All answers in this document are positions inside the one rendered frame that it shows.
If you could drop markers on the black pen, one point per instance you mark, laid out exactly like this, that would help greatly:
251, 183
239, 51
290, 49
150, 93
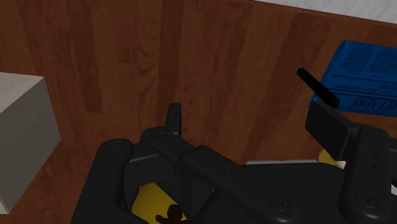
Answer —
318, 87

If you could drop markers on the yellow banana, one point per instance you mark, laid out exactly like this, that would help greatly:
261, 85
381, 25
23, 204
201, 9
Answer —
152, 198

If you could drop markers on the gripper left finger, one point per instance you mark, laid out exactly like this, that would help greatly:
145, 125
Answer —
198, 161

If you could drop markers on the grey box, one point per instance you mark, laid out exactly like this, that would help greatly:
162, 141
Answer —
24, 136

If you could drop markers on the blue printed book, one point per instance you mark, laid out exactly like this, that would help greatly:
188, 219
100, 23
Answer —
363, 74

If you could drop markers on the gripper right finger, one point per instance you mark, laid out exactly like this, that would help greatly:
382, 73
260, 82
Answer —
369, 173

